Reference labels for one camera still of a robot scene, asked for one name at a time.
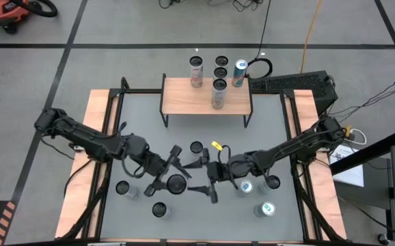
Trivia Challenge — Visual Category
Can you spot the white cable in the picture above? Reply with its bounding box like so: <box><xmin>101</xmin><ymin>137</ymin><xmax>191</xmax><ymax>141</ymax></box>
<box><xmin>349</xmin><ymin>128</ymin><xmax>368</xmax><ymax>146</ymax></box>

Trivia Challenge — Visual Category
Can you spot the wooden shelf black frame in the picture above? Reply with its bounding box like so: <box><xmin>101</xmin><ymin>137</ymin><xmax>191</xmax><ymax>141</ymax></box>
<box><xmin>159</xmin><ymin>73</ymin><xmax>255</xmax><ymax>129</ymax></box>

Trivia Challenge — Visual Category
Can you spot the black table frame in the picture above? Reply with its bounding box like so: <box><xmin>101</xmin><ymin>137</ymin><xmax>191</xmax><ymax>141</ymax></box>
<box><xmin>55</xmin><ymin>77</ymin><xmax>347</xmax><ymax>245</ymax></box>

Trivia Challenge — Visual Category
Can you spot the silver can with blue print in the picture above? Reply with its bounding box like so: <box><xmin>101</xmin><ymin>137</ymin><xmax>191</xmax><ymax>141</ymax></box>
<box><xmin>235</xmin><ymin>178</ymin><xmax>255</xmax><ymax>198</ymax></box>

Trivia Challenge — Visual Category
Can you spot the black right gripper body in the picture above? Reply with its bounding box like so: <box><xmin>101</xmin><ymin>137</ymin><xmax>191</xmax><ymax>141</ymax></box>
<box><xmin>200</xmin><ymin>148</ymin><xmax>234</xmax><ymax>204</ymax></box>

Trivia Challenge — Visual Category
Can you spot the white paper sheet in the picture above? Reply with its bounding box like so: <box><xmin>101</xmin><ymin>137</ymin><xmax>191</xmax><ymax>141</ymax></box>
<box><xmin>329</xmin><ymin>143</ymin><xmax>366</xmax><ymax>188</ymax></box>

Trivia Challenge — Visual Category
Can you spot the black looped cable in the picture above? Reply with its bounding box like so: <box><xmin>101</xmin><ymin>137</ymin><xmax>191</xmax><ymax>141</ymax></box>
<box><xmin>247</xmin><ymin>0</ymin><xmax>273</xmax><ymax>81</ymax></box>

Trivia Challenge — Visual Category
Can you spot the black vacuum hose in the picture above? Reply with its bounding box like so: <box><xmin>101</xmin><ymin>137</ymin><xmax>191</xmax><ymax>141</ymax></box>
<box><xmin>12</xmin><ymin>0</ymin><xmax>59</xmax><ymax>18</ymax></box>

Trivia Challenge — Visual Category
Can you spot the light wooden board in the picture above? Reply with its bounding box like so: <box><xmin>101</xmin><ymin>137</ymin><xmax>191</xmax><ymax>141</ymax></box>
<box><xmin>284</xmin><ymin>89</ymin><xmax>348</xmax><ymax>240</ymax></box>
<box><xmin>54</xmin><ymin>89</ymin><xmax>120</xmax><ymax>240</ymax></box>

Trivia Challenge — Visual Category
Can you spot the orange shop vacuum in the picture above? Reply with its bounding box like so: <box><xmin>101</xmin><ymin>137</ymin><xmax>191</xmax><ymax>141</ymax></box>
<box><xmin>0</xmin><ymin>0</ymin><xmax>31</xmax><ymax>35</ymax></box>

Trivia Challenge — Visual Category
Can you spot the white Celsius can blue band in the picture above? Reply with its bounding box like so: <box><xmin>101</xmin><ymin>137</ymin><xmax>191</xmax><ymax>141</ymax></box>
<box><xmin>258</xmin><ymin>175</ymin><xmax>282</xmax><ymax>195</ymax></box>
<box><xmin>189</xmin><ymin>140</ymin><xmax>205</xmax><ymax>161</ymax></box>

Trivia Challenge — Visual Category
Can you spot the yellow power plug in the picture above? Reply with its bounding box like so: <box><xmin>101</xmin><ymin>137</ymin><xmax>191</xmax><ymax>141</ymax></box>
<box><xmin>342</xmin><ymin>124</ymin><xmax>355</xmax><ymax>141</ymax></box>

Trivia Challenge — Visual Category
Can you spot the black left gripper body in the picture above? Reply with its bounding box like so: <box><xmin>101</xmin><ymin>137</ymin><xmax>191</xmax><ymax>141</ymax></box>
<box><xmin>142</xmin><ymin>146</ymin><xmax>182</xmax><ymax>196</ymax></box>

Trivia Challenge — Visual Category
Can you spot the black perforated computer case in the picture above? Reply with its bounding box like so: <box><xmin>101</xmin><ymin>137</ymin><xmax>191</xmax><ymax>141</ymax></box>
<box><xmin>251</xmin><ymin>70</ymin><xmax>339</xmax><ymax>115</ymax></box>

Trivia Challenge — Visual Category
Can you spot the yellow hanging cable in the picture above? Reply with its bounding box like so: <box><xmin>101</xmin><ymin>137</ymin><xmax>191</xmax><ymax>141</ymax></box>
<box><xmin>299</xmin><ymin>0</ymin><xmax>323</xmax><ymax>74</ymax></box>

